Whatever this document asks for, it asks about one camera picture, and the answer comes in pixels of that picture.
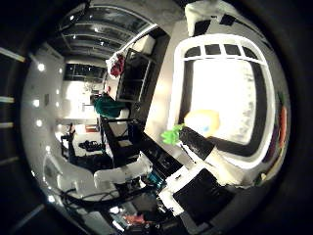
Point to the yellow plush corn toy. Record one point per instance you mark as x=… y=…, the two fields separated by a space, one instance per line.
x=203 y=120

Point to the black frame chair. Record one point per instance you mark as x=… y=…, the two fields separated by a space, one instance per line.
x=119 y=143

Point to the teal blue box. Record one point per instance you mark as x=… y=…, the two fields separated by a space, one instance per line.
x=155 y=180

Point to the white box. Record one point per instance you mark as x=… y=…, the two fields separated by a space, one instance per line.
x=144 y=44

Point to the person in teal shirt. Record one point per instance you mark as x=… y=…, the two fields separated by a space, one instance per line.
x=109 y=107

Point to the black tripod stand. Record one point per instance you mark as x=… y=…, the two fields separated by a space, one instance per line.
x=70 y=143

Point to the red cloth item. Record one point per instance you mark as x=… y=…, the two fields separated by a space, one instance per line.
x=117 y=65

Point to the black shelving rack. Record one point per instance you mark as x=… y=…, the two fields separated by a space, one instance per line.
x=133 y=78

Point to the white plastic container tray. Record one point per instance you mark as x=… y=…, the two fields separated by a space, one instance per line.
x=225 y=88

